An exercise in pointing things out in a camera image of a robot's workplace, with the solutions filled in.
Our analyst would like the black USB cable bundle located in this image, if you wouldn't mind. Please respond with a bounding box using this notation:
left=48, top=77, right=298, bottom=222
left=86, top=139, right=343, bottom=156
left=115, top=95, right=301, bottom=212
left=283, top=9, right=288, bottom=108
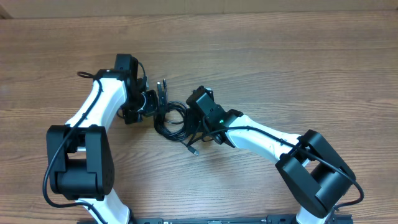
left=153, top=78, right=206, bottom=157

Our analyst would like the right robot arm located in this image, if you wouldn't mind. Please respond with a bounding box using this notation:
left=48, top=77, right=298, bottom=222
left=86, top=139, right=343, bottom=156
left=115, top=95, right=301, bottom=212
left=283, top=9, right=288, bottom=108
left=186, top=86, right=356, bottom=223

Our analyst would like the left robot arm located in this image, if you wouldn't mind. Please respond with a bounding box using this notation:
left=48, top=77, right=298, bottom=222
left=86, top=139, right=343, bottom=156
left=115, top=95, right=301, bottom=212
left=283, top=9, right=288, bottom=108
left=42, top=54, right=159, bottom=223

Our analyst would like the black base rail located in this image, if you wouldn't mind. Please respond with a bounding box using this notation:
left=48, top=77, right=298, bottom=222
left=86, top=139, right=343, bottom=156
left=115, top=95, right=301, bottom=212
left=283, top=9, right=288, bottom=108
left=77, top=215, right=354, bottom=224

